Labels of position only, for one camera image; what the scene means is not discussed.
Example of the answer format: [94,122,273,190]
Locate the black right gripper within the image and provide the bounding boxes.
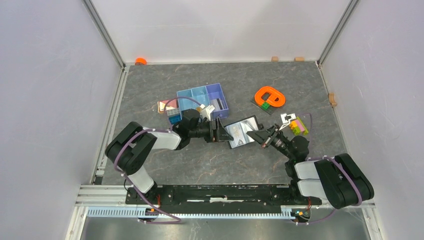
[246,123,294,160]

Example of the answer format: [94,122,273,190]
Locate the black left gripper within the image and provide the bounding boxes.
[189,116,233,143]

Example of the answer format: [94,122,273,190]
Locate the black card holder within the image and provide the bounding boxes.
[223,114,265,150]

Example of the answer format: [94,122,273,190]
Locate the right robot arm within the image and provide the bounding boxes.
[246,124,375,210]

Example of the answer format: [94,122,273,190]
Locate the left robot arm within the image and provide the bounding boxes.
[105,109,233,204]

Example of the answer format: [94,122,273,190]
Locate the multicolour brick stack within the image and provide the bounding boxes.
[288,117,309,136]

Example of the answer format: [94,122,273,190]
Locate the blue three-compartment tray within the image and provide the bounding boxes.
[176,83,230,119]

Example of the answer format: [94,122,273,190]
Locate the pink and orange block toy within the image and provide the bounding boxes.
[157,99,179,114]

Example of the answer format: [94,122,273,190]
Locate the wooden arch piece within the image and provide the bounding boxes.
[328,92,338,108]

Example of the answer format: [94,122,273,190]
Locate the orange round cap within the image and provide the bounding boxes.
[134,57,147,66]

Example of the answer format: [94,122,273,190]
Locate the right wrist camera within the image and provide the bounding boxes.
[279,113,297,131]

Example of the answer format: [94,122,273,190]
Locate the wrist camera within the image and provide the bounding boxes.
[196,104,215,121]
[279,113,297,131]

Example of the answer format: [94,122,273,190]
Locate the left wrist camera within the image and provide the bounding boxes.
[196,104,215,121]

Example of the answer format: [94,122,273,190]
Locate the orange oval ring toy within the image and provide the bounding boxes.
[253,86,286,108]

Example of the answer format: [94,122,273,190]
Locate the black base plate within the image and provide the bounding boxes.
[144,184,322,214]

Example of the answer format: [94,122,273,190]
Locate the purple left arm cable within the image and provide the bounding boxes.
[113,96,203,225]

